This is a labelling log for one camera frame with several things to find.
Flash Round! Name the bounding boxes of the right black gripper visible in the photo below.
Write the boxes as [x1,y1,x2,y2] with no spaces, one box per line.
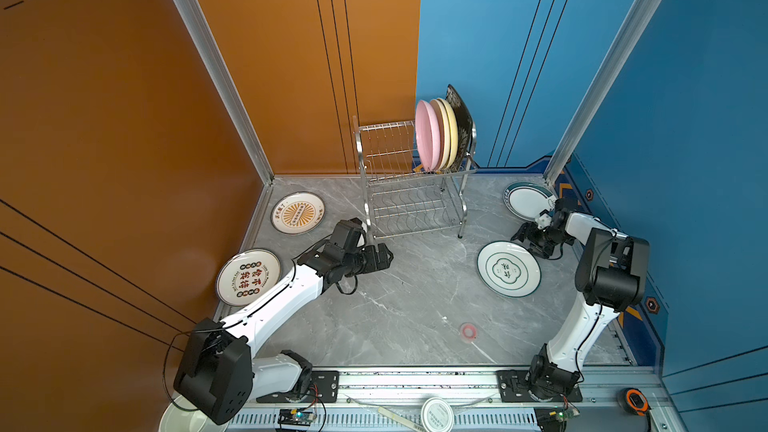
[511,221,574,257]

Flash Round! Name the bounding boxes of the white plate thin green ring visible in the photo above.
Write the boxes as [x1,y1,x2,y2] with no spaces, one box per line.
[476,240,542,299]

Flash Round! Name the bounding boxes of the white plate dark green rim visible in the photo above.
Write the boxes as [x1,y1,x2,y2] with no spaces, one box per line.
[503,182,556,222]

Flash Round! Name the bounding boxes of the steel two-tier dish rack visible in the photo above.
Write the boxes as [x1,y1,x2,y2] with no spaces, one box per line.
[354,120,477,241]

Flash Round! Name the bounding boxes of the pink round plate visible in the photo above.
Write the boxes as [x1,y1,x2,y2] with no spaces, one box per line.
[415,100,442,172]

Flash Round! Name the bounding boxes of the yellow round plate with bear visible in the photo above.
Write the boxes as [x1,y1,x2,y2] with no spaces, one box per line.
[438,98,459,171]

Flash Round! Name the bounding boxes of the cream round plate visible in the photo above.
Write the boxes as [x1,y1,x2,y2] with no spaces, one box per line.
[430,98,450,171]

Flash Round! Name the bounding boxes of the black floral square plate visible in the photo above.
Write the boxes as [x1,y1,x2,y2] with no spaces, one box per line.
[446,84,476,172]

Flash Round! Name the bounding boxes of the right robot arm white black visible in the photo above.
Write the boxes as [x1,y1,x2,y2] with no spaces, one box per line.
[512,198,650,401]

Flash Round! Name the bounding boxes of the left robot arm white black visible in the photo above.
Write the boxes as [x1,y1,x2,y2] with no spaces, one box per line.
[163,218,394,425]

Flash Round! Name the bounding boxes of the white plate orange sunburst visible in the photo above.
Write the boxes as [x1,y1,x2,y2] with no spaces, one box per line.
[270,191,326,235]

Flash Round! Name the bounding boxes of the white plate red characters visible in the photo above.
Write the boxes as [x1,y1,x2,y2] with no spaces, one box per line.
[215,249,282,307]

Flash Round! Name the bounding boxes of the wooden stick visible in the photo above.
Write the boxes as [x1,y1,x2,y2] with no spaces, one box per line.
[377,406,425,432]

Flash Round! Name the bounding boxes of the green circuit board right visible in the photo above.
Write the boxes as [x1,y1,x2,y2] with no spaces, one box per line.
[534,407,581,432]

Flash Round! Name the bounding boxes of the green circuit board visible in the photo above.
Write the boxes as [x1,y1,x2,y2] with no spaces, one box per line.
[534,407,581,432]
[276,409,319,431]

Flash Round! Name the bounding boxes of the green circuit board left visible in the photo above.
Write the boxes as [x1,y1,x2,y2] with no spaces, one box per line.
[276,409,319,431]

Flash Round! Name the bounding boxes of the orange black tape measure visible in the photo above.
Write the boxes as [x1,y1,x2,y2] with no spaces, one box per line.
[618,388,650,416]

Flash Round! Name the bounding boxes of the clear plastic measuring cup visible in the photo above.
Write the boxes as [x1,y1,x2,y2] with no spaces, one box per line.
[157,405,228,432]

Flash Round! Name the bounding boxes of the aluminium front rail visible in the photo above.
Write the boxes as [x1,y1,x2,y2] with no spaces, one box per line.
[226,366,687,431]

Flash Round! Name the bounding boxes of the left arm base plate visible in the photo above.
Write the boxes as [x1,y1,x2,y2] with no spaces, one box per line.
[256,370,339,404]

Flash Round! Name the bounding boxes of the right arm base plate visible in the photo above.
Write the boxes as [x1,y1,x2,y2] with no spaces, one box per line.
[496,369,583,403]

